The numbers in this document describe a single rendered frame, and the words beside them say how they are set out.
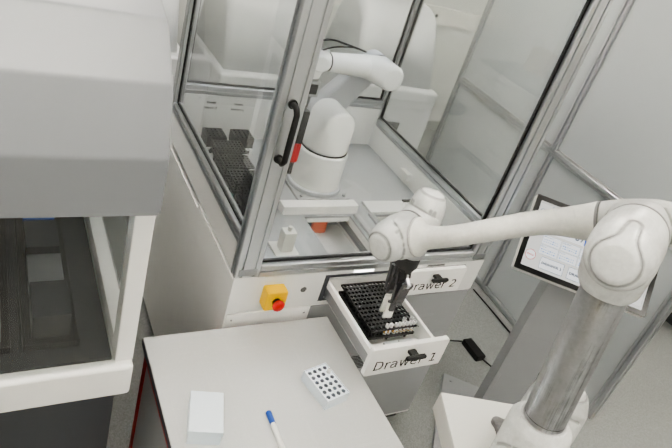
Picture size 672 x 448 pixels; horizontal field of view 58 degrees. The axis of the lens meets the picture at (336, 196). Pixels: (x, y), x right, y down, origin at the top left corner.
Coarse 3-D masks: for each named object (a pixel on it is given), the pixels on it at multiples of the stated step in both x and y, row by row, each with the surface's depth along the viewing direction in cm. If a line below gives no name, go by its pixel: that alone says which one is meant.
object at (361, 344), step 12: (348, 276) 209; (360, 276) 211; (372, 276) 213; (384, 276) 216; (336, 288) 208; (336, 300) 198; (336, 312) 198; (348, 312) 192; (408, 312) 204; (348, 324) 191; (420, 324) 198; (348, 336) 191; (360, 336) 185; (408, 336) 200; (420, 336) 198; (432, 336) 194; (360, 348) 185
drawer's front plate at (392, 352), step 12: (444, 336) 190; (372, 348) 177; (384, 348) 178; (396, 348) 180; (408, 348) 183; (420, 348) 186; (432, 348) 189; (444, 348) 192; (372, 360) 178; (384, 360) 181; (396, 360) 184; (420, 360) 190; (372, 372) 182; (384, 372) 185
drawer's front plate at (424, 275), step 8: (416, 272) 217; (424, 272) 219; (432, 272) 221; (440, 272) 223; (448, 272) 225; (456, 272) 228; (464, 272) 230; (416, 280) 220; (424, 280) 222; (456, 280) 230; (416, 288) 222; (424, 288) 225; (432, 288) 227; (440, 288) 229; (448, 288) 231; (456, 288) 234
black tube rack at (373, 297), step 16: (352, 288) 203; (368, 288) 205; (384, 288) 208; (352, 304) 200; (368, 304) 198; (368, 320) 191; (384, 320) 193; (400, 320) 196; (368, 336) 190; (384, 336) 191
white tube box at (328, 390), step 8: (312, 368) 181; (320, 368) 182; (304, 376) 179; (312, 376) 179; (320, 376) 180; (328, 376) 180; (336, 376) 181; (312, 384) 177; (320, 384) 177; (328, 384) 178; (336, 384) 179; (312, 392) 177; (320, 392) 174; (328, 392) 175; (336, 392) 177; (344, 392) 178; (320, 400) 175; (328, 400) 173; (336, 400) 175; (344, 400) 178; (328, 408) 174
